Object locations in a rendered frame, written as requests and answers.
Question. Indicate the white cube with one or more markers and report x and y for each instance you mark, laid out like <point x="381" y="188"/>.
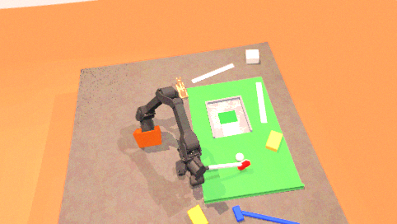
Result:
<point x="251" y="56"/>

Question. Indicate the white flat bar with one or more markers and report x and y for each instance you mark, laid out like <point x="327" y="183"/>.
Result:
<point x="263" y="118"/>
<point x="212" y="73"/>

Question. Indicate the blue golf putter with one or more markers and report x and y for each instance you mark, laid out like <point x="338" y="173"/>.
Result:
<point x="239" y="216"/>

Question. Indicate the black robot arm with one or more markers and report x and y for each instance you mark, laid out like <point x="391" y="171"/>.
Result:
<point x="188" y="139"/>

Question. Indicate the white golf ball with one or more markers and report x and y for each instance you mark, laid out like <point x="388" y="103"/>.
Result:
<point x="239" y="156"/>

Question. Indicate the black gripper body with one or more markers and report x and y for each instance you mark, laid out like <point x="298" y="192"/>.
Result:
<point x="194" y="181"/>

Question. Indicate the green flat mat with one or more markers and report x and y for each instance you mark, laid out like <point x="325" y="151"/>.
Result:
<point x="267" y="169"/>

